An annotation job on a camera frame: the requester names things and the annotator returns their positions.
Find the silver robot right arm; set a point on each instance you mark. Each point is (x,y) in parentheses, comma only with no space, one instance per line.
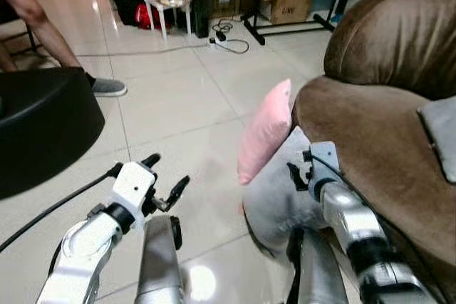
(363,236)

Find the large light grey pillow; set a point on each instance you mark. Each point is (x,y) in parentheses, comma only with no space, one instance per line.
(274,204)

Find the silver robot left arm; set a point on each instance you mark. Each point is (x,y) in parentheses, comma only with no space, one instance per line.
(82,247)

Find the black round ottoman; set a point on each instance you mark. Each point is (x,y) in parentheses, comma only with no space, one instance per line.
(43,129)

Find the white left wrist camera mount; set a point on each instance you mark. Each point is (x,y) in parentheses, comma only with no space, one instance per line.
(133,184)

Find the brown velvet sofa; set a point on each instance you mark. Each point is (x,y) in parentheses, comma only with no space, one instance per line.
(385,90)

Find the person's bare leg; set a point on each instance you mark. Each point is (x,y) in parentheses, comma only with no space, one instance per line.
(43,23)

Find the red bag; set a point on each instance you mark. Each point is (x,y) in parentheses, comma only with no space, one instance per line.
(148,16)

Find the grey robot left leg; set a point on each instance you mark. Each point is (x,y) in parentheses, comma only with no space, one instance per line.
(158,261)

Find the small printed cardboard box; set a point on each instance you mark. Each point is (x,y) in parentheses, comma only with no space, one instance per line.
(291,10)

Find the black metal stand frame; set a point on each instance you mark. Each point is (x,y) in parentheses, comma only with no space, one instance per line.
(285,28)

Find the small white stool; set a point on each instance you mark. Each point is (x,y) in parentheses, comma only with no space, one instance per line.
(165,13)

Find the small grey square pillow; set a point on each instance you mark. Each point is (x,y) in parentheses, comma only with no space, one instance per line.
(443,140)

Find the pink pillow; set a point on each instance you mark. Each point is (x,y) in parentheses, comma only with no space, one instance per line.
(263,133)

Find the grey slip-on shoe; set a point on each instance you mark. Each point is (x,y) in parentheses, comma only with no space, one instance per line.
(109,87)

